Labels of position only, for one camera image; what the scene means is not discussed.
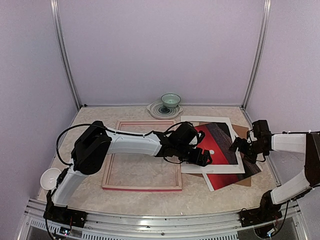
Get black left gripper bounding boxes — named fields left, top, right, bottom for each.
left=175, top=144, right=213, bottom=168

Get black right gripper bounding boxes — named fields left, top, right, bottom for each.
left=229, top=137, right=266, bottom=164

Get red and dark photo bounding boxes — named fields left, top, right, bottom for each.
left=195, top=122, right=262, bottom=190

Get white photo mat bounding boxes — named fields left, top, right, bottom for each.
left=180, top=115, right=245, bottom=174

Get wooden picture frame red edge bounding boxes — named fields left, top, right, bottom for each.
left=101, top=119, right=184, bottom=193

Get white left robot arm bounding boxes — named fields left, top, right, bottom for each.
left=46, top=121, right=213, bottom=223

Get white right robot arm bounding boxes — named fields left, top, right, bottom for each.
left=229, top=119, right=320, bottom=222

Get brown backing board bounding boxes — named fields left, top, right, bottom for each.
left=181, top=121, right=259, bottom=192

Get green ceramic bowl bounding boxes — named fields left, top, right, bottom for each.
left=161, top=93, right=181, bottom=109

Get white plate green rings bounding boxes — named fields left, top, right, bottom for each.
left=146, top=99, right=185, bottom=120

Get white bowl orange outside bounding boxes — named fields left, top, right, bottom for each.
left=40, top=168, right=62, bottom=191

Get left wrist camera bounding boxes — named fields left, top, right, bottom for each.
left=190, top=130, right=206, bottom=146

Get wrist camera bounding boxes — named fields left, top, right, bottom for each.
left=246, top=119, right=271, bottom=142
left=190, top=130, right=206, bottom=146

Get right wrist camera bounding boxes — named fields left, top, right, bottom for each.
left=246, top=119, right=271, bottom=142

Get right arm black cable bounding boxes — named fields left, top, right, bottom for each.
left=257, top=128, right=312, bottom=163

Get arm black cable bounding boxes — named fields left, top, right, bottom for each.
left=257, top=128, right=312, bottom=163
left=55, top=123, right=156, bottom=166

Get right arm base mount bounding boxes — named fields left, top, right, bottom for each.
left=239, top=190, right=283, bottom=228

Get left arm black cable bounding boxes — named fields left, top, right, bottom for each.
left=55, top=123, right=156, bottom=166

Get right aluminium corner post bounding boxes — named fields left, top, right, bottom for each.
left=241, top=0, right=272, bottom=111

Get aluminium corner post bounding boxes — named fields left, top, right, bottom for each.
left=50, top=0, right=82, bottom=111
left=241, top=0, right=272, bottom=111

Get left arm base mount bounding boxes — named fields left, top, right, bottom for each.
left=43, top=190, right=88, bottom=228

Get left aluminium corner post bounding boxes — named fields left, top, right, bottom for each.
left=50, top=0, right=82, bottom=111

